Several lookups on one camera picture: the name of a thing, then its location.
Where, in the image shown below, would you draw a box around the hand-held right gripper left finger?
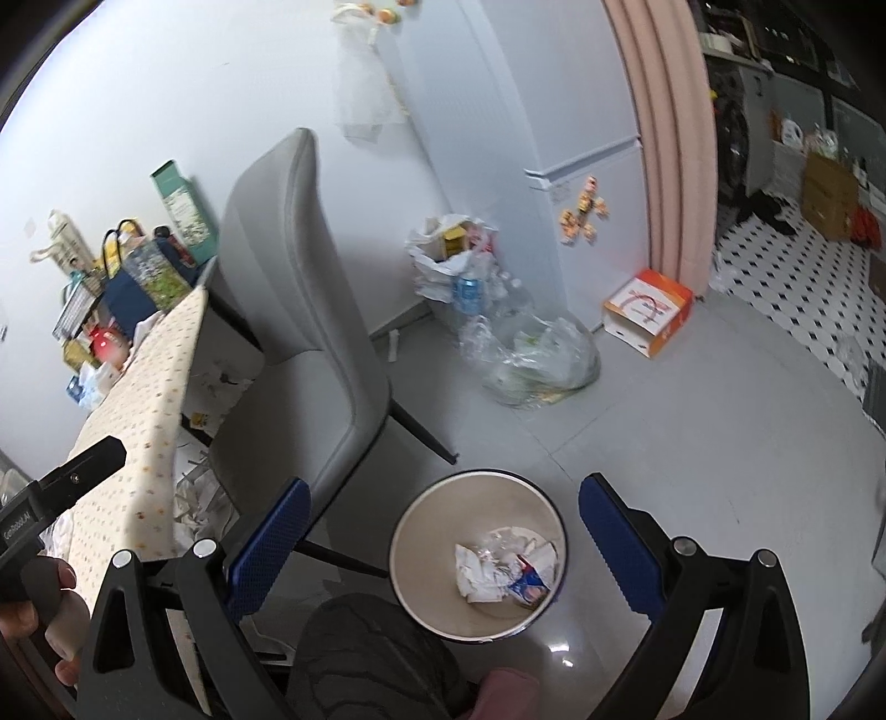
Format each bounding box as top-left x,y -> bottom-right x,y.
78,477 -> 312,720

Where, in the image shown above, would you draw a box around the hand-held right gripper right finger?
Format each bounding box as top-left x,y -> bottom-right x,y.
578,472 -> 811,720

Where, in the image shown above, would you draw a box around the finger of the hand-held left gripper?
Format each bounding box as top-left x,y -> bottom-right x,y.
31,436 -> 129,527

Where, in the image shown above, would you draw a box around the blue snack wrapper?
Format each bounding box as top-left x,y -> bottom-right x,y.
508,560 -> 551,606

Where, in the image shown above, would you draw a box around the clear plastic wrapper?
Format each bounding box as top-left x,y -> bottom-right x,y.
485,529 -> 537,562

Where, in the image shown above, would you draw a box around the white tissue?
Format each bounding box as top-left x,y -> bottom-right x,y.
453,540 -> 558,603

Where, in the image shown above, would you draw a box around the white round trash can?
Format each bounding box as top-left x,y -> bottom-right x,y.
388,471 -> 572,641

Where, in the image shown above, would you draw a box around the person's left hand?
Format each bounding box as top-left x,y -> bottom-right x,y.
0,559 -> 92,686

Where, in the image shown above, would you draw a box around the blue white tissue box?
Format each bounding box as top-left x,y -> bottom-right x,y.
65,363 -> 122,409

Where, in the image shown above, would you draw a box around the scattered white papers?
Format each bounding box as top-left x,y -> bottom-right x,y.
173,450 -> 240,541

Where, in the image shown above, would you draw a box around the red bottle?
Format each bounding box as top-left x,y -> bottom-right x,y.
90,328 -> 129,364

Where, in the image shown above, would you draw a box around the person's leg dark pants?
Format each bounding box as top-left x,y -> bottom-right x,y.
287,594 -> 472,720

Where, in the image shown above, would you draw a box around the navy lunch bag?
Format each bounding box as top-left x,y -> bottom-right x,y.
100,270 -> 167,320

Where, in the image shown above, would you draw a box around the pink slipper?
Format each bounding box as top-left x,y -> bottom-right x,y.
477,668 -> 555,720

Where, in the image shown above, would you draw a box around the clear bag of bottles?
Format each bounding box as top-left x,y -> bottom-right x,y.
457,273 -> 602,409

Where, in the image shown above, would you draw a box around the grey chair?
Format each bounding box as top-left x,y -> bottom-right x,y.
208,128 -> 458,575

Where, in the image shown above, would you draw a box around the yellow bag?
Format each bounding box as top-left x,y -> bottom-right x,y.
100,220 -> 146,278

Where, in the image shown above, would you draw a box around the beige printed paper bag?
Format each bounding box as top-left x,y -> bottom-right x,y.
31,211 -> 98,274

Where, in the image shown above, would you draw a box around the orange white box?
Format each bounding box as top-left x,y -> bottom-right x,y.
602,269 -> 694,359

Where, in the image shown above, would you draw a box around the green box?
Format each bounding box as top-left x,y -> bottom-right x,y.
151,161 -> 221,268

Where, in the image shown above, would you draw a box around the white garbage bag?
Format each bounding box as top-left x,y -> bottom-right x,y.
405,214 -> 499,312

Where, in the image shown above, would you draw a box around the cluster of small fridge magnets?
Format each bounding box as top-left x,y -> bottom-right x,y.
559,178 -> 610,243

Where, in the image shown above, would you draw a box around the brown cardboard box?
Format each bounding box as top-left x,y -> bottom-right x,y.
801,151 -> 859,242

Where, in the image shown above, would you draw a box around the white refrigerator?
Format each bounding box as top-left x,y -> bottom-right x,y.
398,0 -> 666,326

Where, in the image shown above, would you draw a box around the hanging clear plastic bag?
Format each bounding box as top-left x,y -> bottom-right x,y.
332,7 -> 406,143

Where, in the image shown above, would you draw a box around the black wire basket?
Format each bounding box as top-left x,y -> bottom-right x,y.
54,284 -> 105,340

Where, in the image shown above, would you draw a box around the pink ribbed door frame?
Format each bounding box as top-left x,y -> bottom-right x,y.
602,0 -> 717,299

